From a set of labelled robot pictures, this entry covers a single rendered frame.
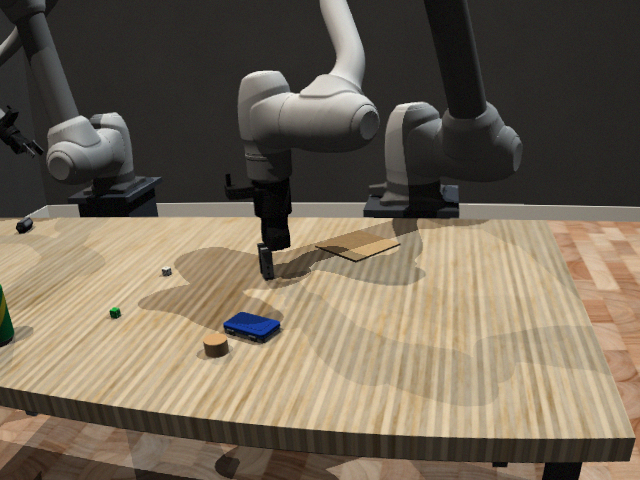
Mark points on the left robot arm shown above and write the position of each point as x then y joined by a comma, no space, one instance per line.
332,114

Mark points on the brown cylinder with tan top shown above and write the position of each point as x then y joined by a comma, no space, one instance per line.
216,345

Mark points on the tan square mat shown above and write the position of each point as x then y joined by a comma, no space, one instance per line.
357,245

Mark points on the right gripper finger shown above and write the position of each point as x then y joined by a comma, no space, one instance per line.
27,150
36,147

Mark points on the green drink can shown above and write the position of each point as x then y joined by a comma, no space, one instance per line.
6,327

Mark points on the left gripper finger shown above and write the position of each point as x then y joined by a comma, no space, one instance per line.
267,262
260,245

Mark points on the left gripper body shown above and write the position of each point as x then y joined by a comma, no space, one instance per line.
272,197

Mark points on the blue case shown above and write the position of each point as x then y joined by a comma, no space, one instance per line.
252,327

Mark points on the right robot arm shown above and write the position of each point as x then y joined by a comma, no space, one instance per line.
76,154

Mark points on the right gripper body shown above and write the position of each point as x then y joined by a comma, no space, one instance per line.
9,133

